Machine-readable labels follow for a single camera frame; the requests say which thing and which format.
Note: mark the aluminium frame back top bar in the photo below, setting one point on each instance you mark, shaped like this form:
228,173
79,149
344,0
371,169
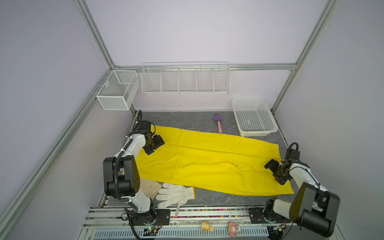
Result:
261,66

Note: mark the white plastic perforated basket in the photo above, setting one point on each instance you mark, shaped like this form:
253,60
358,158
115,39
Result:
253,117

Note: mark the long white wire rack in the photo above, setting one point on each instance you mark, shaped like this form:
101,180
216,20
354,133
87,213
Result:
186,78

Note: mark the aluminium frame corner post right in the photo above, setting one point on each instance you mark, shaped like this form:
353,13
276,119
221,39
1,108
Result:
324,18

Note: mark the purple pink hair brush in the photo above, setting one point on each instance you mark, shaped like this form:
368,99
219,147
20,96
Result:
218,118

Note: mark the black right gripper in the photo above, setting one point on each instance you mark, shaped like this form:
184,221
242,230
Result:
271,166

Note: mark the yellow trousers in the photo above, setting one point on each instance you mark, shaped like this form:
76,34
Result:
215,162

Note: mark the pink white plush toy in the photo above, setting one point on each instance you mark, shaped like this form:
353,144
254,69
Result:
234,229

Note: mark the aluminium frame corner post left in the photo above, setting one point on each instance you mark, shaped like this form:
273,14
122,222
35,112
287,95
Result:
87,18

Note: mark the aluminium frame corner post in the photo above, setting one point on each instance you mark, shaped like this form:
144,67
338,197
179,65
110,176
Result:
324,18
87,18

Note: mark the yellow duck toy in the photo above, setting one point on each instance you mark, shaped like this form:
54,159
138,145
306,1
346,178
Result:
206,227

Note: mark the small white mesh wire box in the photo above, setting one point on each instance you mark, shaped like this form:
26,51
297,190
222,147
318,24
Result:
118,90

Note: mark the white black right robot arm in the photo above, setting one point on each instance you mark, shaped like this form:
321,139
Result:
313,208

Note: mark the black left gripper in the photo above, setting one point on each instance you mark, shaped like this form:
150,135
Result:
159,142

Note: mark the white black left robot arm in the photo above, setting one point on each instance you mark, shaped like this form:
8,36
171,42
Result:
121,174

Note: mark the beige leather work glove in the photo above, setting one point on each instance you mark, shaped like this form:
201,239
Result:
150,188

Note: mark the white knitted work glove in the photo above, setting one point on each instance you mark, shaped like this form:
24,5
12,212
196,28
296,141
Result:
177,195

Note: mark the aluminium front mounting rail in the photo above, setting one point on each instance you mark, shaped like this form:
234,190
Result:
112,224

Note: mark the aluminium frame bar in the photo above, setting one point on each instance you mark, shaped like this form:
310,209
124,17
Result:
261,66
20,203

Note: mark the aluminium frame left side bar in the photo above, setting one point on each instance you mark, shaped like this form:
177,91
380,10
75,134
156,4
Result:
20,203

